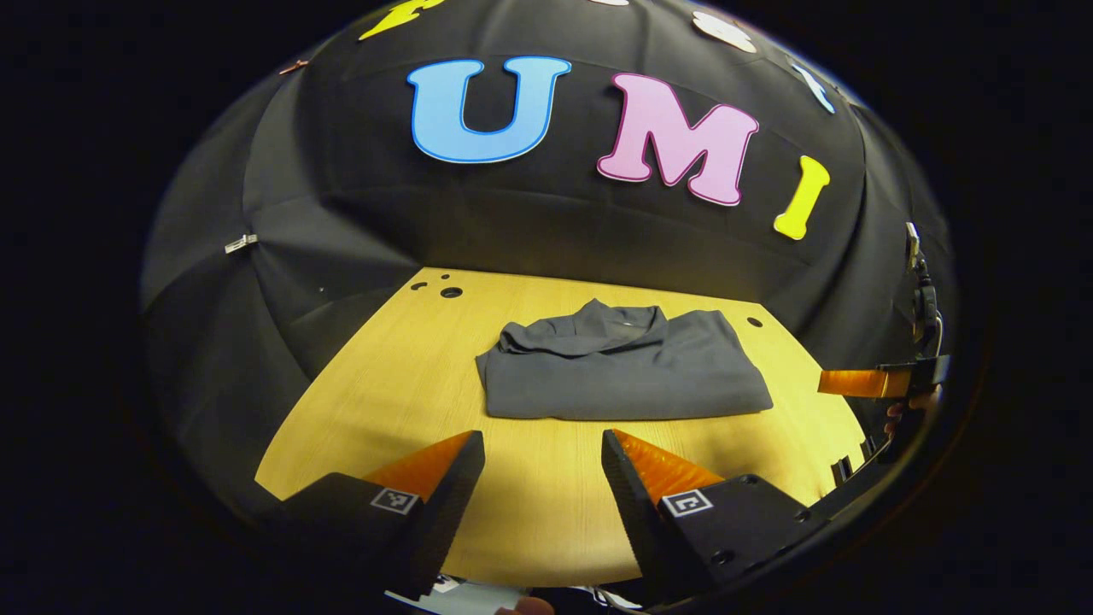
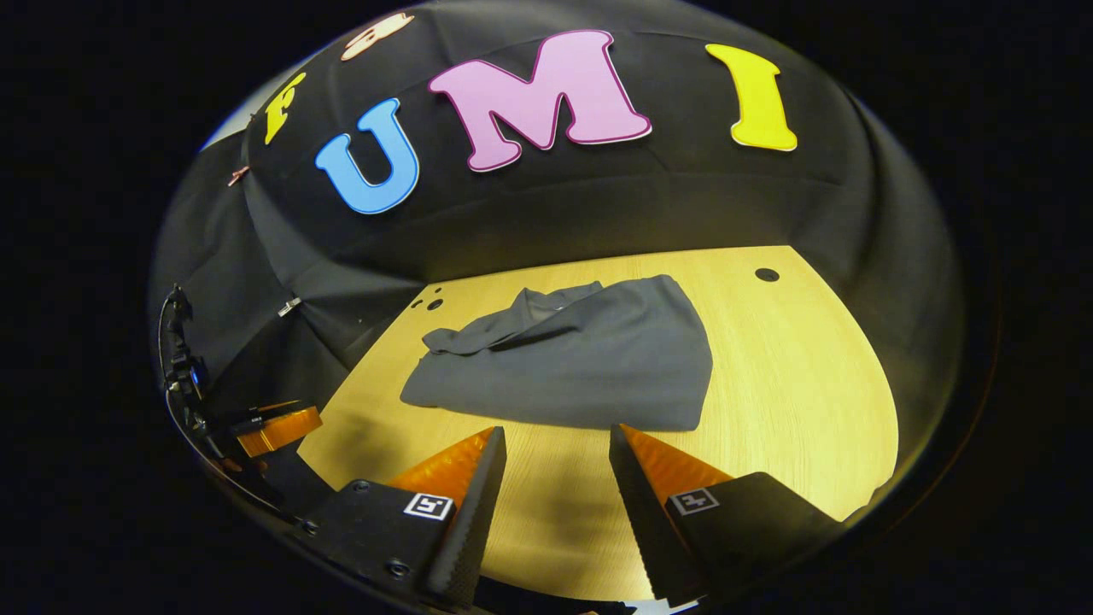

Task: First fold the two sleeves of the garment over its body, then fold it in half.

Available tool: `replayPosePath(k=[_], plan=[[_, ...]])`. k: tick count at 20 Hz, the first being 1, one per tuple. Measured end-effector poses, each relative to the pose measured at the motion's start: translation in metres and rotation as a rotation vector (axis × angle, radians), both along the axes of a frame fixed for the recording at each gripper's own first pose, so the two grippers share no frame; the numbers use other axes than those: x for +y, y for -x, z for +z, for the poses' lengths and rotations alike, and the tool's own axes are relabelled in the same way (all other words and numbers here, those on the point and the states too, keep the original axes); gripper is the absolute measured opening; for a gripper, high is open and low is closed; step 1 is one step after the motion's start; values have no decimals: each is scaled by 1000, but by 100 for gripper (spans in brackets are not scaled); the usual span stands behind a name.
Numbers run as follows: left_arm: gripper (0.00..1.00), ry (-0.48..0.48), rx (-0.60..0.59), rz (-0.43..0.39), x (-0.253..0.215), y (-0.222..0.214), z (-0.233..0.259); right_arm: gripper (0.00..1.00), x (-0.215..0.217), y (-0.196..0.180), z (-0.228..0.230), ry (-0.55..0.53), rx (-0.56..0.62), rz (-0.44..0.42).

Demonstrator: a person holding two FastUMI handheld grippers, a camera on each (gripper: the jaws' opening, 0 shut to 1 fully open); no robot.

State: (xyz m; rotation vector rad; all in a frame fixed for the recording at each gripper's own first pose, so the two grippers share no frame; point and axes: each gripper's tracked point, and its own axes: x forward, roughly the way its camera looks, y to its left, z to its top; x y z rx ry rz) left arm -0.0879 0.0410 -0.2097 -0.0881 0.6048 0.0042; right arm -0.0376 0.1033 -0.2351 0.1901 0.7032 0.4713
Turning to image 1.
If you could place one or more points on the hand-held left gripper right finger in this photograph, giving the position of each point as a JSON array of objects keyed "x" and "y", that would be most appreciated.
[{"x": 636, "y": 512}]

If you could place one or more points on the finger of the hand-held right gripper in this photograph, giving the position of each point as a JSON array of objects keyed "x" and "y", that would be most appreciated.
[{"x": 862, "y": 383}]

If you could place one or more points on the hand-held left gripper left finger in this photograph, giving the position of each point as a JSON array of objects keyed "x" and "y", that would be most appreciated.
[{"x": 448, "y": 512}]

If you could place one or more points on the grey collared shirt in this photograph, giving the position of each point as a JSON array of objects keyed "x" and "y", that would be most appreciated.
[{"x": 623, "y": 376}]

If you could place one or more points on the black backdrop cloth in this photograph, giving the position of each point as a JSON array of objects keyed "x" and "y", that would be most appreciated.
[{"x": 529, "y": 231}]

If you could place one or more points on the silver cloth clip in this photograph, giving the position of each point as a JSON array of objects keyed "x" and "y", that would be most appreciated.
[{"x": 241, "y": 244}]

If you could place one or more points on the copper cloth clip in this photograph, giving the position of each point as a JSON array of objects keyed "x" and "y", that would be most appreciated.
[{"x": 295, "y": 67}]

